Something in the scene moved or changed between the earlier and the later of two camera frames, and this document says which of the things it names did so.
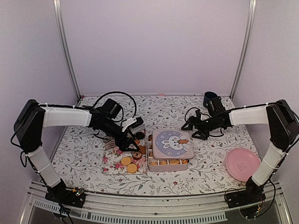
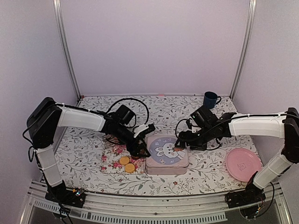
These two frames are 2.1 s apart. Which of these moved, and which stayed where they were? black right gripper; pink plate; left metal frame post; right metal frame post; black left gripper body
Moved: black right gripper; black left gripper body
Stayed: left metal frame post; right metal frame post; pink plate
